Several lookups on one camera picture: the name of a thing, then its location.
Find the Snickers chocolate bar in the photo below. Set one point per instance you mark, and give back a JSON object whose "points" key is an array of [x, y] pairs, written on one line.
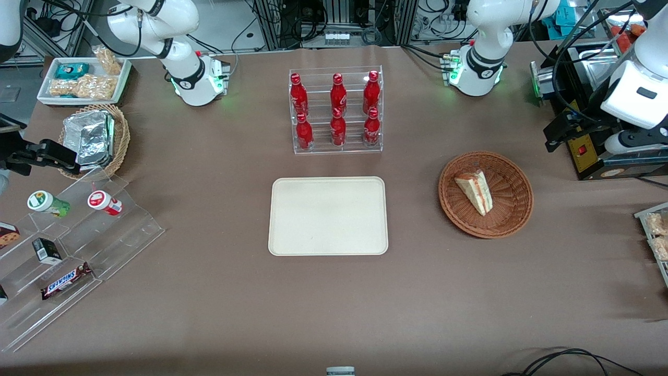
{"points": [[67, 281]]}

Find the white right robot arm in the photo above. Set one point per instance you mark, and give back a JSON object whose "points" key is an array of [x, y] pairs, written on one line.
{"points": [[156, 21]]}

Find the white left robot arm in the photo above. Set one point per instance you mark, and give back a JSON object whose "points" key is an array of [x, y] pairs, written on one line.
{"points": [[485, 31]]}

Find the silver round appliance knob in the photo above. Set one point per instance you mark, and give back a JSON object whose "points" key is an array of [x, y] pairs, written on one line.
{"points": [[541, 83]]}

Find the triangular sandwich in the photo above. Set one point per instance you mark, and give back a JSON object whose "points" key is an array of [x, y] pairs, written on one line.
{"points": [[477, 190]]}

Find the large clear peanut snack bag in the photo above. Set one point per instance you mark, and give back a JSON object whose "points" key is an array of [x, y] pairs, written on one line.
{"points": [[86, 87]]}

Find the teal snack packet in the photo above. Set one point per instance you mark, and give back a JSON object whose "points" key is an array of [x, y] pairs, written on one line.
{"points": [[72, 70]]}

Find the clear acrylic bottle rack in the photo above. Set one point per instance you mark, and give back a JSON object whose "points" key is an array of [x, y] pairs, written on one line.
{"points": [[355, 104]]}

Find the light wicker basket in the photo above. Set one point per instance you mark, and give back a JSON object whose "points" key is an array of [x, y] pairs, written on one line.
{"points": [[121, 136]]}

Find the red cola bottle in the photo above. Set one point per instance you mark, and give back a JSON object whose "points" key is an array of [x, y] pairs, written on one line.
{"points": [[371, 94], [338, 96], [371, 130], [298, 96], [338, 131], [305, 136]]}

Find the brown round wicker basket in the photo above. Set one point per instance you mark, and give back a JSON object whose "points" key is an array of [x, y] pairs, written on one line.
{"points": [[511, 209]]}

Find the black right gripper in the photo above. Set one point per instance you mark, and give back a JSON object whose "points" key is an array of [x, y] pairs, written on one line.
{"points": [[11, 154]]}

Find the black countertop appliance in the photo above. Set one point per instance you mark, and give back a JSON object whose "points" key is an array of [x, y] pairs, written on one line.
{"points": [[592, 167]]}

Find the small clear peanut snack bag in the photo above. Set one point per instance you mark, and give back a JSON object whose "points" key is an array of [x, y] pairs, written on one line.
{"points": [[108, 60]]}

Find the teal cardboard box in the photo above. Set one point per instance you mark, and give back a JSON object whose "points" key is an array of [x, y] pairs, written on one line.
{"points": [[558, 15]]}

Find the clear acrylic stepped display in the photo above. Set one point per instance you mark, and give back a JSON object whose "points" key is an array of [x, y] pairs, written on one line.
{"points": [[120, 240]]}

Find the red yogurt drink bottle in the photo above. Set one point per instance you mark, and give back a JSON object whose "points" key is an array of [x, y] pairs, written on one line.
{"points": [[103, 202]]}

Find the silver foil containers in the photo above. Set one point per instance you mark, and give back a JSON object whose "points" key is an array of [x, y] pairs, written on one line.
{"points": [[88, 138]]}

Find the white rectangular snack tray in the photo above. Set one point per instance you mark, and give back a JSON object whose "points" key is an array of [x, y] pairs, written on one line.
{"points": [[83, 102]]}

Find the brown cookie box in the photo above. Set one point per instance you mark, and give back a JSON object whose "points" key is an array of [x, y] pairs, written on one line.
{"points": [[8, 236]]}

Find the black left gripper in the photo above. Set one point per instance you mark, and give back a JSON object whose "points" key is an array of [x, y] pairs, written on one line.
{"points": [[583, 121]]}

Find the green yogurt drink bottle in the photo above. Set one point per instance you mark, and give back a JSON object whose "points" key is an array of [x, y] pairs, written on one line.
{"points": [[48, 203]]}

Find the cream plastic serving tray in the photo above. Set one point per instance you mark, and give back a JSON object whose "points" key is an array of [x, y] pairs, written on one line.
{"points": [[327, 216]]}

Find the small black box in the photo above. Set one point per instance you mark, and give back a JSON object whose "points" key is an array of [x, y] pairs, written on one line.
{"points": [[47, 250]]}

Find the grey object at table edge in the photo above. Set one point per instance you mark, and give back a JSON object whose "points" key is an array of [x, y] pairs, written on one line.
{"points": [[340, 371]]}

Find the white power strip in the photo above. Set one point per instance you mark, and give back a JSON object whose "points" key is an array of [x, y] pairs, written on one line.
{"points": [[336, 37]]}

